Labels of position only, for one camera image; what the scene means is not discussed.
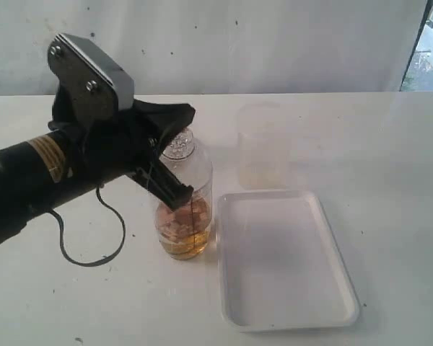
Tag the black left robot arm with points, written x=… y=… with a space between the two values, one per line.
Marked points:
x=45 y=172

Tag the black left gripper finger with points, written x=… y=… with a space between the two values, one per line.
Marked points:
x=157 y=179
x=163 y=122

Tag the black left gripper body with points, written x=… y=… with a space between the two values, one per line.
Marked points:
x=91 y=152

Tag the clear dome strainer lid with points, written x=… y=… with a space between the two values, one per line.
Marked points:
x=187 y=158

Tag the gold foil coins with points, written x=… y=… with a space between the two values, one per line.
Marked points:
x=184 y=223

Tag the translucent plastic container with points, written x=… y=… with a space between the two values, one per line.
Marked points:
x=263 y=144

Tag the white backdrop sheet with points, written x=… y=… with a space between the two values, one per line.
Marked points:
x=210 y=47

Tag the white rectangular tray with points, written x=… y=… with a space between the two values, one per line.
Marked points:
x=279 y=264

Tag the clear shaker body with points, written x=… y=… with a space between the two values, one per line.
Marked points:
x=185 y=223

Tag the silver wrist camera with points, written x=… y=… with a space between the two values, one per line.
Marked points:
x=91 y=85

